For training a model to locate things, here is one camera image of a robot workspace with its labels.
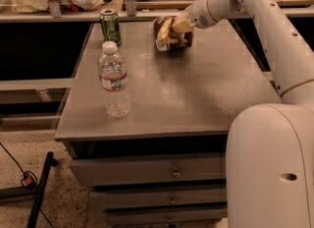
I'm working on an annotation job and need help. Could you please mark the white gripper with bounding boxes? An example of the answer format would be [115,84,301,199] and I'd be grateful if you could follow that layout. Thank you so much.
[171,0,210,33]

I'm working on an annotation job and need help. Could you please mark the brown chip bag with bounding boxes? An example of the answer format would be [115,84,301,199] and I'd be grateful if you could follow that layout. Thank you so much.
[153,17,193,51]

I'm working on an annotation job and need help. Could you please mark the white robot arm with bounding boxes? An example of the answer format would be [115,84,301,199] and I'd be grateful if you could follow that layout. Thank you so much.
[183,0,314,228]

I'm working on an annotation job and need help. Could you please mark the green soda can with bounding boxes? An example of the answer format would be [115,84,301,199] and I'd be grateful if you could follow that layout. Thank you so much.
[99,9,122,45]

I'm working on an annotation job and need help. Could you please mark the clear plastic water bottle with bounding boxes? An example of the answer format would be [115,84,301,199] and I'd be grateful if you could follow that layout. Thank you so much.
[97,41,131,118]

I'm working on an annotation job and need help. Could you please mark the grey drawer cabinet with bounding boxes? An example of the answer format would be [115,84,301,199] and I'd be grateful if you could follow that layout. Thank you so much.
[55,22,280,219]

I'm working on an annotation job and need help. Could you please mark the top grey drawer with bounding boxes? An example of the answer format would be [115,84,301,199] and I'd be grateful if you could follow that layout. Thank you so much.
[70,152,226,187]

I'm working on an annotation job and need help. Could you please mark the grey drawer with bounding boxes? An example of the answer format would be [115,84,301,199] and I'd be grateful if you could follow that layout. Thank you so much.
[90,185,227,209]
[70,152,226,187]
[105,205,228,226]

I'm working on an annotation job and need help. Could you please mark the middle grey drawer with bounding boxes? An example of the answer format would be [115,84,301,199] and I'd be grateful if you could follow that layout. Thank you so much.
[90,185,227,209]

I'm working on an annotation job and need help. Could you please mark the bottom grey drawer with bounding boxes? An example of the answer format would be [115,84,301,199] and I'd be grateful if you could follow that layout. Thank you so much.
[105,205,228,226]

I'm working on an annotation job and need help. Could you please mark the black stand leg left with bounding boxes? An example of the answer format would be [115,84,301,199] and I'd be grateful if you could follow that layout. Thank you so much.
[0,151,58,228]

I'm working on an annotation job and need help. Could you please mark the grey metal railing frame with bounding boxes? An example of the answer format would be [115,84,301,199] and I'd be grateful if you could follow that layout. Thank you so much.
[0,0,314,21]

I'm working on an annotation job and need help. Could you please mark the black cable with orange clip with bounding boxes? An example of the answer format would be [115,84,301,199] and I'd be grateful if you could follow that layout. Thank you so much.
[0,142,56,228]

